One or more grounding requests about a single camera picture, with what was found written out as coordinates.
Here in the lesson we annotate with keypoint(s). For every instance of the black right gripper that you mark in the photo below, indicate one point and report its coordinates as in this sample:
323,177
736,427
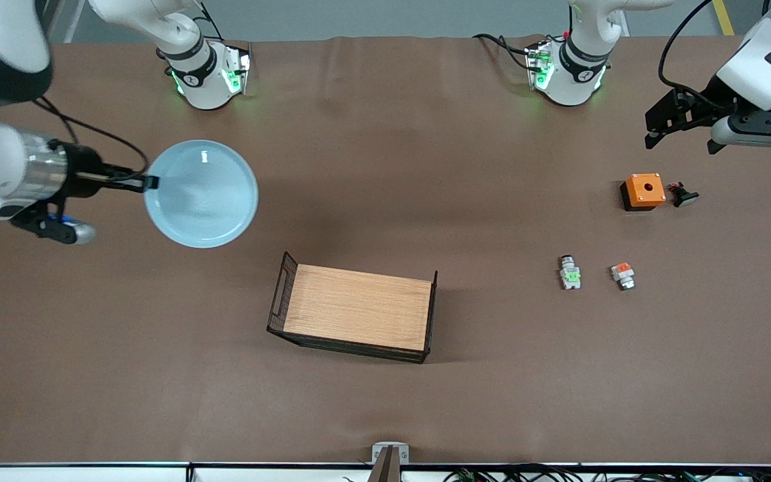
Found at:
82,172

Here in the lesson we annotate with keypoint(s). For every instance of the brown table cover sheet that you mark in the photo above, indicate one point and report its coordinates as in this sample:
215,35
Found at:
158,402

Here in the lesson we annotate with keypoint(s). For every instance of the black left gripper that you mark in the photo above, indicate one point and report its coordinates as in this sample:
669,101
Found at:
695,107

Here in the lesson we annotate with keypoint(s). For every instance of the grey metal bracket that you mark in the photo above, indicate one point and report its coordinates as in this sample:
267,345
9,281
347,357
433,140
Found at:
399,450

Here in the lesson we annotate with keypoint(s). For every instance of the dark camera pole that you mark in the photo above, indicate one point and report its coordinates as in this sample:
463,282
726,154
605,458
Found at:
385,468

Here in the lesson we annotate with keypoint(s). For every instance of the orange box with round hole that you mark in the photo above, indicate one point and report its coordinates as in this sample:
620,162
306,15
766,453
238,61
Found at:
644,191

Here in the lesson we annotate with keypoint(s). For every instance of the light blue round plate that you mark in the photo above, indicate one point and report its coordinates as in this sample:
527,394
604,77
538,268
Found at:
205,201

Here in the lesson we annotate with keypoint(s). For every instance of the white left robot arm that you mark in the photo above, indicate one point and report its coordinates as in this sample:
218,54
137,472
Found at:
576,87

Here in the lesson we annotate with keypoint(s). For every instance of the push button with green block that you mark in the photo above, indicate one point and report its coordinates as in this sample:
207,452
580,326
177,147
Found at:
569,274

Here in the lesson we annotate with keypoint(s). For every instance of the push button with orange block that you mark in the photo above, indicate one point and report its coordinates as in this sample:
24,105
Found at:
622,274

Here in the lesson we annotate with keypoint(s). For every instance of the black push button clear cap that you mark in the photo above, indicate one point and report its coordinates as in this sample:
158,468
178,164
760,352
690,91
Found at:
683,196

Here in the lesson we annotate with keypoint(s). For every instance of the aluminium frame profile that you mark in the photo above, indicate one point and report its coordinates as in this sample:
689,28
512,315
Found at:
64,20

